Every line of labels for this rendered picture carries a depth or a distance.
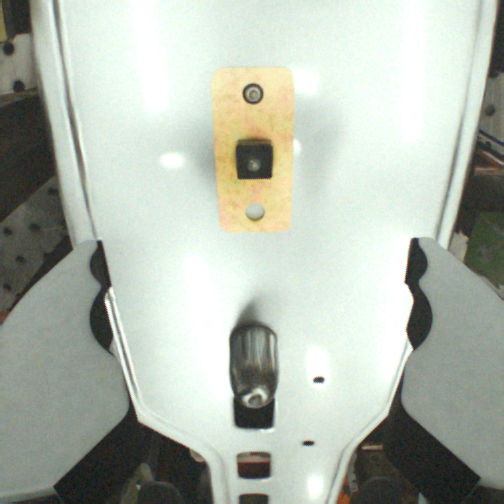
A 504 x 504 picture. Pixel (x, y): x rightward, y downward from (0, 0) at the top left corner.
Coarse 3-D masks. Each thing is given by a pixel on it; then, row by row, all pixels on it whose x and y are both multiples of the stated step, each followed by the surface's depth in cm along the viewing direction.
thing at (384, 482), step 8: (368, 480) 5; (376, 480) 5; (384, 480) 5; (392, 480) 5; (144, 488) 5; (152, 488) 5; (160, 488) 5; (168, 488) 5; (176, 488) 5; (360, 488) 5; (368, 488) 5; (376, 488) 5; (384, 488) 5; (392, 488) 5; (144, 496) 5; (152, 496) 5; (160, 496) 5; (168, 496) 5; (176, 496) 5; (360, 496) 5; (368, 496) 5; (376, 496) 5; (384, 496) 5; (392, 496) 5; (400, 496) 5
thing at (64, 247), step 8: (64, 232) 45; (64, 240) 43; (56, 248) 42; (64, 248) 42; (72, 248) 42; (48, 256) 41; (56, 256) 41; (64, 256) 40; (48, 264) 39; (56, 264) 39; (40, 272) 38; (32, 280) 37; (24, 288) 36; (16, 296) 34; (16, 304) 33; (0, 312) 31; (8, 312) 31; (0, 320) 31
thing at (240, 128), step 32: (224, 96) 17; (288, 96) 17; (224, 128) 18; (256, 128) 18; (288, 128) 18; (224, 160) 19; (288, 160) 19; (224, 192) 20; (256, 192) 20; (288, 192) 20; (224, 224) 21; (256, 224) 21; (288, 224) 21
